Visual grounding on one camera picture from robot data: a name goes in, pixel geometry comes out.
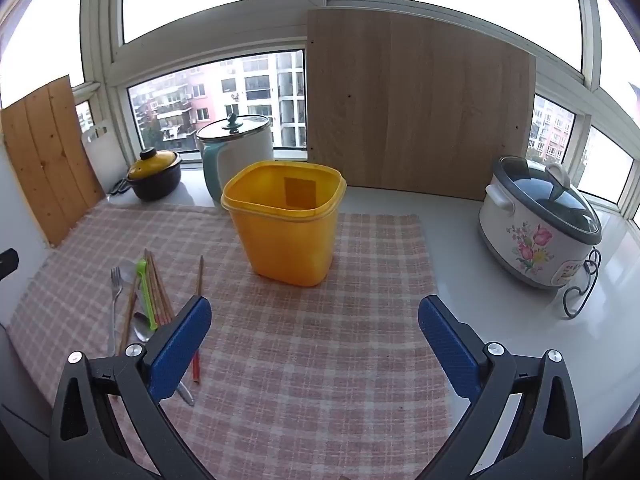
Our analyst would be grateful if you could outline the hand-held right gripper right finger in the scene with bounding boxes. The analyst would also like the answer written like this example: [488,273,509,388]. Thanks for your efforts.
[418,296,585,480]

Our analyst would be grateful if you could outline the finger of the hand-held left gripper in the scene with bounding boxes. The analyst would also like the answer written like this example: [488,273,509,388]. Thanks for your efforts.
[0,249,20,281]

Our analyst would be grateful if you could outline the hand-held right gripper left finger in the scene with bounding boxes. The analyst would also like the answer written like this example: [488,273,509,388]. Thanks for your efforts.
[49,296,221,480]

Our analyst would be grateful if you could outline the metal spoon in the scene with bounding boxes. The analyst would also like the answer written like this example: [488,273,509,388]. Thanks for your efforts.
[132,312,196,407]

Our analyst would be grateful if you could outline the green plastic spoon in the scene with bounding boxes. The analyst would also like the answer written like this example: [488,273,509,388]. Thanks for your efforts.
[136,259,158,331]

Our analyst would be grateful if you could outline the metal fork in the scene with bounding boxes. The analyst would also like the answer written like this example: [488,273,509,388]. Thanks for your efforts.
[108,266,124,356]

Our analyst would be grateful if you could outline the translucent rice paddle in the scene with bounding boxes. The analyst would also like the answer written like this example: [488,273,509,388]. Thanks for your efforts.
[119,259,151,311]

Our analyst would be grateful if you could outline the yellow plastic container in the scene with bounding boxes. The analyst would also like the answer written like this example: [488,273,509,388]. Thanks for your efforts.
[220,161,347,288]

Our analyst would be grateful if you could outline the wooden plank board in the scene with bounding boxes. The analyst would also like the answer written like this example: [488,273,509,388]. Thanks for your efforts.
[0,75,107,247]

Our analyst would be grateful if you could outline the pink plaid cloth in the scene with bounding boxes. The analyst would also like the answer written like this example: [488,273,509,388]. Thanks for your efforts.
[7,202,453,480]

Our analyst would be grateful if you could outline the flower print rice cooker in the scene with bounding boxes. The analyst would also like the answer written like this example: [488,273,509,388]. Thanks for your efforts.
[478,155,603,289]

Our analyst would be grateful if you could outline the white cutting board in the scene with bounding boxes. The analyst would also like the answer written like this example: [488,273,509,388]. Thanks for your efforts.
[81,119,132,196]

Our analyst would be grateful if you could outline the black pot yellow lid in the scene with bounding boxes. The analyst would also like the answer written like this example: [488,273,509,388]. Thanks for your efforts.
[125,147,183,202]

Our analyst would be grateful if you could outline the large light wood panel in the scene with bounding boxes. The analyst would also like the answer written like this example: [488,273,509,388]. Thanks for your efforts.
[306,8,537,204]

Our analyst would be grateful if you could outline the apartment buildings outside window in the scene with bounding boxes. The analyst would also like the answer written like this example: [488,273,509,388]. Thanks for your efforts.
[75,50,621,161]

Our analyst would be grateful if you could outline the black wire stand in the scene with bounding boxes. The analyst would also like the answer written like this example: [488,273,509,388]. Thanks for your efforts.
[563,247,602,319]

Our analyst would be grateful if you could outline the white pot teal handle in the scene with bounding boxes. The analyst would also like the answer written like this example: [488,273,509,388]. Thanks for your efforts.
[196,114,275,202]

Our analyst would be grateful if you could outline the white window frame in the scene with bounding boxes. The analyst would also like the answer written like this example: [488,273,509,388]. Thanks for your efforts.
[0,0,640,221]

